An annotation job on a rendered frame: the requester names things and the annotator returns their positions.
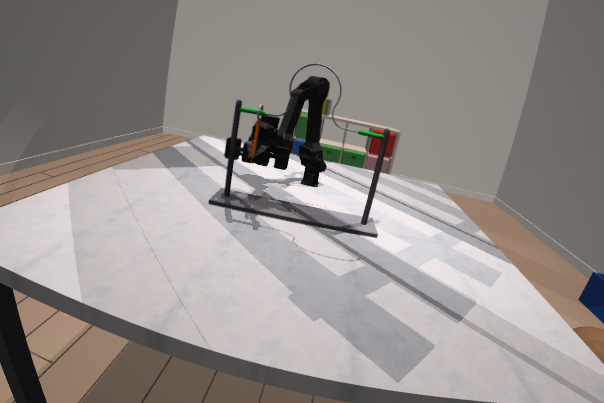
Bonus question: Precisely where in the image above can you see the orange handle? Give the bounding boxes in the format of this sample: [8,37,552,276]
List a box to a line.
[251,104,264,157]

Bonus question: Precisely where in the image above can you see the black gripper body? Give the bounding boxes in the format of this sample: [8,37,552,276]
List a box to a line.
[224,137,290,170]

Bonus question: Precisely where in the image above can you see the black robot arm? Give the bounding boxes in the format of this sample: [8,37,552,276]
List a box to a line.
[257,76,330,187]

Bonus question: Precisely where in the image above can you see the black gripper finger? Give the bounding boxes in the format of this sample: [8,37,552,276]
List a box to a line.
[242,141,253,163]
[251,144,270,166]

